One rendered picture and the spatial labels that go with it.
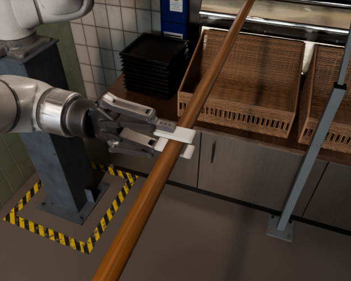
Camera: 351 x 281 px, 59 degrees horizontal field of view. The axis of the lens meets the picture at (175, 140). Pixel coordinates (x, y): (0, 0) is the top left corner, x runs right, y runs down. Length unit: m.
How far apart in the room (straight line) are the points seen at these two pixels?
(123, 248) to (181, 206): 1.51
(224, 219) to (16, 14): 1.44
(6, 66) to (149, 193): 1.05
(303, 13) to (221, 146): 0.77
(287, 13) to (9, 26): 1.26
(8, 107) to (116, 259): 0.32
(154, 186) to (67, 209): 1.56
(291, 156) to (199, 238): 0.68
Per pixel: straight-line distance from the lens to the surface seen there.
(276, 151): 1.54
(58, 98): 0.61
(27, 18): 1.33
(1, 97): 0.59
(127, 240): 0.42
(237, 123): 1.53
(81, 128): 0.59
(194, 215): 1.88
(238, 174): 1.70
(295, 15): 1.77
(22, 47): 1.37
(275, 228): 1.91
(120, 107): 0.54
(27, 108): 0.63
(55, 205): 2.04
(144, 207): 0.45
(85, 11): 1.35
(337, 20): 1.79
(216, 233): 1.83
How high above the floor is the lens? 1.57
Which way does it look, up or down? 43 degrees down
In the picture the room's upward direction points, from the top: straight up
